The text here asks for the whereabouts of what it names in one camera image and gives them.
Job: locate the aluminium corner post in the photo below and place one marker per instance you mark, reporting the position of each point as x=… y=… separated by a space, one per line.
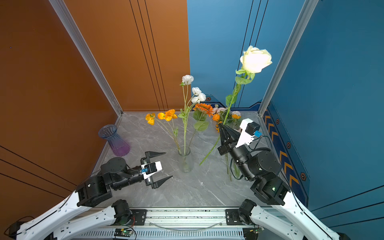
x=295 y=36
x=74 y=32

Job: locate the green circuit board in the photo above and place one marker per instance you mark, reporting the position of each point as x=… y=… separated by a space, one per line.
x=124 y=232

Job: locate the aluminium corner post left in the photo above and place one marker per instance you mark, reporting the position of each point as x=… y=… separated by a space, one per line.
x=74 y=32

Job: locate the purple glass vase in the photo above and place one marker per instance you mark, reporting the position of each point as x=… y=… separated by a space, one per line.
x=118 y=145

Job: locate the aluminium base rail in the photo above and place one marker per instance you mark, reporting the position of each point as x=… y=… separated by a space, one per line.
x=214 y=223

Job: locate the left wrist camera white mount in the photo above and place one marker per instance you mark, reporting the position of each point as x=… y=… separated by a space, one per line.
x=150 y=169

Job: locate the clear ribbed glass vase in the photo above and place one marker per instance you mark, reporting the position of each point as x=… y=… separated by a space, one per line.
x=186 y=162

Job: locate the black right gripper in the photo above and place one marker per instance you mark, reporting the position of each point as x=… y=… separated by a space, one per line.
x=229 y=137

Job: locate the pink rose flower stem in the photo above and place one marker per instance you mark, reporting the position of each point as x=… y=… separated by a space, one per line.
x=233 y=120

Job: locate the white ranunculus flower stem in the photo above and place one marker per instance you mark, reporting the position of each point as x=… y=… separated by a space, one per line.
x=191 y=96

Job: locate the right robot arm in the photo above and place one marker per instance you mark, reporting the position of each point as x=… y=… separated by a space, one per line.
x=261 y=167

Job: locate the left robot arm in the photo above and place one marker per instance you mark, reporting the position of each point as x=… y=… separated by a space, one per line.
x=62 y=222

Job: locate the cream white rose stem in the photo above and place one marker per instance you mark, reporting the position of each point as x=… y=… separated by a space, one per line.
x=253 y=62

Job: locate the orange poppy flower stem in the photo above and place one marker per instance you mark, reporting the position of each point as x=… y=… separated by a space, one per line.
x=166 y=120

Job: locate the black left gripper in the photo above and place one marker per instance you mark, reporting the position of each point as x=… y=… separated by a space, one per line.
x=157 y=183

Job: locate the orange gerbera flower stem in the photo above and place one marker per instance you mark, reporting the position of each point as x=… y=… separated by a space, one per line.
x=201 y=113

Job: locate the aluminium corner post right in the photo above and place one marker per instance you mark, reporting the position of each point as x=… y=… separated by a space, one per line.
x=295 y=36

